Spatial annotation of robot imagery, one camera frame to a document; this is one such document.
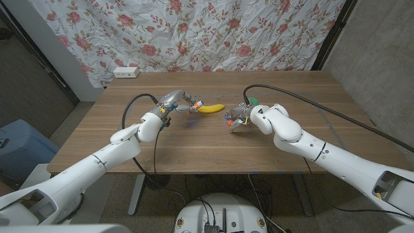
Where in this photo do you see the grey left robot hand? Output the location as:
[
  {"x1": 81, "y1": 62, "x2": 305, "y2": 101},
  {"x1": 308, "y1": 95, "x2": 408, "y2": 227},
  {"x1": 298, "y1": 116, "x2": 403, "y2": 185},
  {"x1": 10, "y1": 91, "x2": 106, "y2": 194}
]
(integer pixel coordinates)
[{"x1": 151, "y1": 89, "x2": 199, "y2": 119}]

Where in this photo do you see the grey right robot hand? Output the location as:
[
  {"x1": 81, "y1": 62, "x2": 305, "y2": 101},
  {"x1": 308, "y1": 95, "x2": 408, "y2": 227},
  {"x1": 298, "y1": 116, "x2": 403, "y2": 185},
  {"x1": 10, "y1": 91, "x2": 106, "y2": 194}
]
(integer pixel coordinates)
[{"x1": 225, "y1": 102, "x2": 256, "y2": 133}]

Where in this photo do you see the glue stick body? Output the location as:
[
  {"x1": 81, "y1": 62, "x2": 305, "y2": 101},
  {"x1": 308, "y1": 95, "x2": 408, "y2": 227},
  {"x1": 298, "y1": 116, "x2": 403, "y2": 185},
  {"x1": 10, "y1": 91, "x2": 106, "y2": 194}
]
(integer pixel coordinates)
[{"x1": 186, "y1": 100, "x2": 204, "y2": 115}]

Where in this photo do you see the yellow toy banana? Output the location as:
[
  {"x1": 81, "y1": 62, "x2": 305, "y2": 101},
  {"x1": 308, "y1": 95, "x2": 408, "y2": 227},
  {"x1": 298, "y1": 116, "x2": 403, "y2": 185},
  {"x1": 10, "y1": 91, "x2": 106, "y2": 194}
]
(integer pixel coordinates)
[{"x1": 197, "y1": 104, "x2": 225, "y2": 115}]

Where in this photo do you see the grey tape outline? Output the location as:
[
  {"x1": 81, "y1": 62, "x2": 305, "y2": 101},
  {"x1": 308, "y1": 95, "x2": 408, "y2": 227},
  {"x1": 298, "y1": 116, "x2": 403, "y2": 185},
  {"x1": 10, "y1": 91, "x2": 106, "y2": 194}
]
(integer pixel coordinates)
[{"x1": 111, "y1": 93, "x2": 340, "y2": 140}]

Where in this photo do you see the white power strip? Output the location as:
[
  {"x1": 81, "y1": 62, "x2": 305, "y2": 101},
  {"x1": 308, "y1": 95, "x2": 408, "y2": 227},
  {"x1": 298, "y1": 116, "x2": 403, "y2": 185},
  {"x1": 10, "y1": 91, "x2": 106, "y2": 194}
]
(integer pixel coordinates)
[{"x1": 113, "y1": 66, "x2": 140, "y2": 79}]

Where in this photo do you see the floral backdrop cloth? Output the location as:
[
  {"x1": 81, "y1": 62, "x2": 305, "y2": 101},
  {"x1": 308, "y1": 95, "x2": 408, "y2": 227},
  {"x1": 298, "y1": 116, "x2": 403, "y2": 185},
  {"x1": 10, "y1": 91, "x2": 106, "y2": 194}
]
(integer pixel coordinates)
[{"x1": 28, "y1": 0, "x2": 347, "y2": 89}]

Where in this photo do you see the grey table leg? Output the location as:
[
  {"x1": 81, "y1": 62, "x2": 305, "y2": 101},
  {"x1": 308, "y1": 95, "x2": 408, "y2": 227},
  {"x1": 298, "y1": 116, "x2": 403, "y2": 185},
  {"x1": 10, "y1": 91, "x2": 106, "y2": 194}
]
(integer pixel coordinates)
[
  {"x1": 292, "y1": 173, "x2": 314, "y2": 217},
  {"x1": 127, "y1": 174, "x2": 146, "y2": 216}
]

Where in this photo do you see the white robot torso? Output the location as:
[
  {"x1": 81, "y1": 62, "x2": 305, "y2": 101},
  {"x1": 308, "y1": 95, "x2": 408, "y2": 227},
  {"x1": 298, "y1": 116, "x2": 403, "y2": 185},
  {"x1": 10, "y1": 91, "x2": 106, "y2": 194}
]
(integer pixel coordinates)
[{"x1": 174, "y1": 193, "x2": 268, "y2": 233}]

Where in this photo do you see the black backdrop stand pole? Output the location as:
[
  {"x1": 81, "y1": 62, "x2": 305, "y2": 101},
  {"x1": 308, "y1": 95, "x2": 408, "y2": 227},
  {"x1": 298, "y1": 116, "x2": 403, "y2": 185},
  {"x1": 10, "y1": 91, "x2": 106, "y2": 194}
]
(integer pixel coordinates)
[{"x1": 310, "y1": 0, "x2": 358, "y2": 71}]

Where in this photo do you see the blue plastic bin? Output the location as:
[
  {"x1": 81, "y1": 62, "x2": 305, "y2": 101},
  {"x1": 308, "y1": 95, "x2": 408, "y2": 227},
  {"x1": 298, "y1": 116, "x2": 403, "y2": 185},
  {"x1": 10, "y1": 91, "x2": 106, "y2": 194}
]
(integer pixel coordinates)
[{"x1": 0, "y1": 118, "x2": 60, "y2": 182}]

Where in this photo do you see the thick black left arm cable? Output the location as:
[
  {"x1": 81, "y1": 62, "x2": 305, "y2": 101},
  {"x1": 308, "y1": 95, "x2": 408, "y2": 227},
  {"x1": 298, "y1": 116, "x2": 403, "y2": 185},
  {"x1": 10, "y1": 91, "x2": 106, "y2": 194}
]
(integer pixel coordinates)
[{"x1": 121, "y1": 93, "x2": 186, "y2": 206}]

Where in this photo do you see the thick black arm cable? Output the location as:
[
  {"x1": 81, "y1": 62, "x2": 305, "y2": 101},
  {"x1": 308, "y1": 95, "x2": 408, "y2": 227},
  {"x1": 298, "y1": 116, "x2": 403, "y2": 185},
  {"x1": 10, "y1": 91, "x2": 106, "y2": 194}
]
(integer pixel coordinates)
[
  {"x1": 243, "y1": 84, "x2": 414, "y2": 153},
  {"x1": 121, "y1": 93, "x2": 186, "y2": 206}
]

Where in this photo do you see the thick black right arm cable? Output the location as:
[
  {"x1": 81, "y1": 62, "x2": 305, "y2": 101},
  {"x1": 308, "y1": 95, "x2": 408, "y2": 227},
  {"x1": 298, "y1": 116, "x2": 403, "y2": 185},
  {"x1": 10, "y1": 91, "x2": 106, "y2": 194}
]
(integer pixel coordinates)
[{"x1": 243, "y1": 84, "x2": 414, "y2": 153}]

